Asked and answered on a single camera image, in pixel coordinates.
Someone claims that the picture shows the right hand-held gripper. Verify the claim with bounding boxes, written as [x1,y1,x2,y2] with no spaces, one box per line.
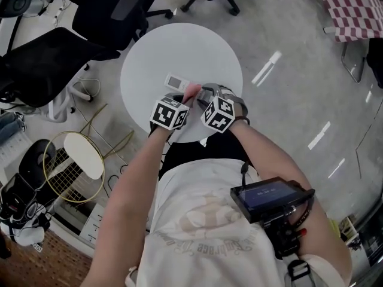
[196,83,249,134]

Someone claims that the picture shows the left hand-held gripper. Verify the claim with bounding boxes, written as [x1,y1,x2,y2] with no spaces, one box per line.
[148,91,191,131]

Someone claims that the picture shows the pink cloth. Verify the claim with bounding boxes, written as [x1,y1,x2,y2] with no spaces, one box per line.
[181,84,203,105]

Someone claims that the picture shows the white remote control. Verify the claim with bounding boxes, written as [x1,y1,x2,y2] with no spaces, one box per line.
[164,72,202,93]

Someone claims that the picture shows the person's right forearm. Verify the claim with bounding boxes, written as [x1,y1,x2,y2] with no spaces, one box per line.
[230,117,318,197]

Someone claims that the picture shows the person's left forearm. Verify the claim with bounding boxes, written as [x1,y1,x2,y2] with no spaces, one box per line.
[86,126,178,251]

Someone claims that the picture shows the checkered tablecloth table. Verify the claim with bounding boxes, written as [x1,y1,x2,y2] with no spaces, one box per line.
[296,0,383,43]

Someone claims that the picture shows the person's black trousers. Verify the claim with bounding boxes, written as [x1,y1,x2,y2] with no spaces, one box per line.
[158,132,258,181]

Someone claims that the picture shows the white office chair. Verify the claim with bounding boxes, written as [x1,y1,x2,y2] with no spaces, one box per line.
[47,78,101,122]

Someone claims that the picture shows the black office chair with headrest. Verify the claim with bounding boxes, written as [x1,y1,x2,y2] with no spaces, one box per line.
[0,0,175,109]

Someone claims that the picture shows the white drawer cabinet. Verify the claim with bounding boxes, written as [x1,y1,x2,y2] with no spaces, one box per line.
[79,203,105,245]

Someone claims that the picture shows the person's white printed t-shirt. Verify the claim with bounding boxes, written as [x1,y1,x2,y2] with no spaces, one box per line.
[125,158,354,287]

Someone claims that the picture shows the gold wire chair white cushion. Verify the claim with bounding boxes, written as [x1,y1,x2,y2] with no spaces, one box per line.
[42,103,135,203]

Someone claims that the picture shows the black metal-frame chair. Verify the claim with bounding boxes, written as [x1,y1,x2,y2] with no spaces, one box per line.
[341,37,383,89]

